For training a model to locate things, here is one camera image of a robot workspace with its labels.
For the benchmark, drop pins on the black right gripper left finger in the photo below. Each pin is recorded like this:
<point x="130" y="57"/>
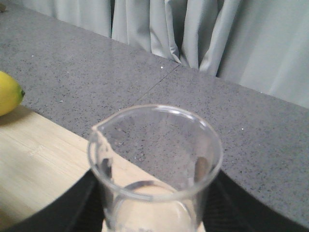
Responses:
<point x="79" y="209"/>

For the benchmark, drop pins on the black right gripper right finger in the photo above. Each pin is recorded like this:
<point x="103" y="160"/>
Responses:
<point x="230" y="208"/>

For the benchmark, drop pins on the clear glass beaker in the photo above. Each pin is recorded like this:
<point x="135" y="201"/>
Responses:
<point x="155" y="164"/>

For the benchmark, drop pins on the light wooden cutting board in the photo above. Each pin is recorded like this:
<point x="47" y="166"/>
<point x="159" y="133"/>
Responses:
<point x="39" y="162"/>

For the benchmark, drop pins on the yellow lemon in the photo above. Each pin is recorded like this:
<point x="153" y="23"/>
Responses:
<point x="11" y="93"/>

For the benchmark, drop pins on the grey curtain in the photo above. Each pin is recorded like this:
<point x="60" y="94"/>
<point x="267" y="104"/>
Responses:
<point x="259" y="44"/>

